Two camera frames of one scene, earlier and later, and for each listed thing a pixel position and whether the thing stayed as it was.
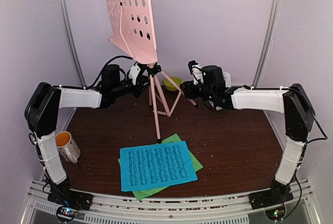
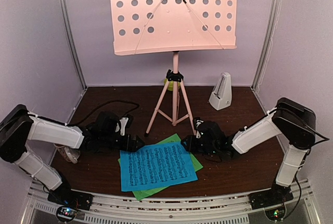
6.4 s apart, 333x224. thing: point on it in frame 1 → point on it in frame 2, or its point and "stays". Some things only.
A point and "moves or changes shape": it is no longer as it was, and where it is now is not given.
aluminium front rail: x=109 y=208 stays
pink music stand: x=131 y=27 moves or changes shape
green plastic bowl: x=177 y=81 → x=170 y=87
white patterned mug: x=68 y=147 stays
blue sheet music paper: x=154 y=165 stays
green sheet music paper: x=140 y=194 stays
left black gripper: x=140 y=83 → x=135 y=137
